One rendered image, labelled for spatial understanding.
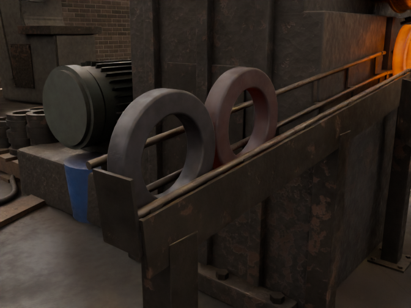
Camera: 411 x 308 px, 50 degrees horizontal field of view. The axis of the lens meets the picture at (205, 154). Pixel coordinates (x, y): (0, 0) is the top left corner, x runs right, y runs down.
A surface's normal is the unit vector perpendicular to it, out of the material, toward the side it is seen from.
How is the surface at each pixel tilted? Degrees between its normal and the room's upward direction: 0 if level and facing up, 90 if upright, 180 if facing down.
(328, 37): 90
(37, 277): 0
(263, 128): 72
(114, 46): 90
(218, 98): 58
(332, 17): 90
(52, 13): 90
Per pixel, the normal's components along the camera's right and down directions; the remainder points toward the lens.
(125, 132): -0.54, -0.34
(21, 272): 0.00, -0.96
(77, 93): -0.63, 0.21
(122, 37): 0.77, 0.17
